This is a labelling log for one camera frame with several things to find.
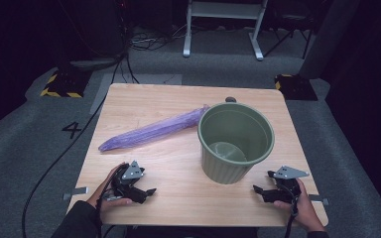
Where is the right hand-held gripper black cable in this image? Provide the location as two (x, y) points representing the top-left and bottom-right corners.
(283, 184), (302, 238)

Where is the white metal stand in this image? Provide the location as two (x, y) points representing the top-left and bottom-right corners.
(183, 0), (269, 61)

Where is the green plastic trash bin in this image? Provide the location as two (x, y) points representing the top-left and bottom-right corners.
(196, 102), (276, 185)

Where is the purple plastic trash bag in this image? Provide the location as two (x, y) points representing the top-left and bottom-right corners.
(98, 104), (211, 153)

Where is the bundle of floor cables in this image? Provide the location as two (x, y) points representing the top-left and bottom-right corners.
(128, 24), (187, 53)

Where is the person's left hand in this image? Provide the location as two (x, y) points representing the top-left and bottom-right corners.
(86, 162), (133, 216)

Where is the grey pillar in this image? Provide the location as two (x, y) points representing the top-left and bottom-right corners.
(299, 0), (362, 80)

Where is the black yellow striped base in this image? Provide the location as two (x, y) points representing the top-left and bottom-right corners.
(274, 73), (318, 101)
(40, 68), (93, 99)

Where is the left hand-held gripper black cable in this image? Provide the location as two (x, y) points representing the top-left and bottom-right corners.
(94, 163), (128, 238)

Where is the person's right hand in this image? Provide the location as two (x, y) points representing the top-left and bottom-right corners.
(272, 178), (327, 233)

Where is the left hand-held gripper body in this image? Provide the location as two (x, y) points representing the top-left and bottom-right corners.
(111, 161), (149, 203)

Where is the long black floor cable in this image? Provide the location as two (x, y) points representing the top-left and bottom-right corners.
(21, 54), (128, 238)

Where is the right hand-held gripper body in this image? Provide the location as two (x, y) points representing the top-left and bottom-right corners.
(264, 165), (311, 203)

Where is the black tripod stand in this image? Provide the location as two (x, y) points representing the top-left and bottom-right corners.
(263, 12), (316, 60)

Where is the hand-held gripper black cable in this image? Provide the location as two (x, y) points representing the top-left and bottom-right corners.
(94, 163), (128, 238)
(283, 184), (302, 238)

